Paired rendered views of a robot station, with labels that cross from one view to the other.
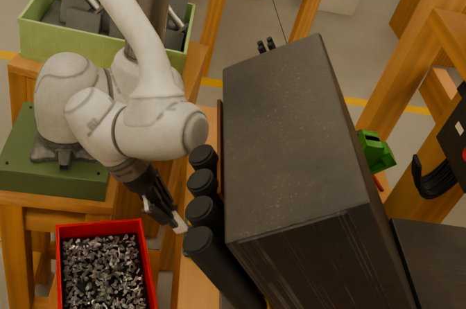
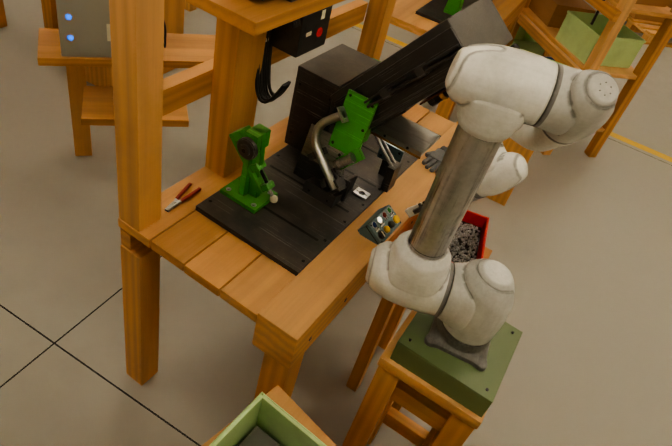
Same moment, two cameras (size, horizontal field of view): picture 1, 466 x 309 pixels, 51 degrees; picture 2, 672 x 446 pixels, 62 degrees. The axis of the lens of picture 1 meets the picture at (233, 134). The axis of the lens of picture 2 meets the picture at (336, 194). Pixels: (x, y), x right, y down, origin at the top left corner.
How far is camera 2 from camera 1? 225 cm
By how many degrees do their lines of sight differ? 95
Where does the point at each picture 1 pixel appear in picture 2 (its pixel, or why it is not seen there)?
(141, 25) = not seen: hidden behind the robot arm
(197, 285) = (400, 208)
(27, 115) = (491, 380)
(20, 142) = (500, 349)
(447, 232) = (314, 69)
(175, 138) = not seen: hidden behind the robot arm
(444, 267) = (338, 66)
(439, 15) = (265, 19)
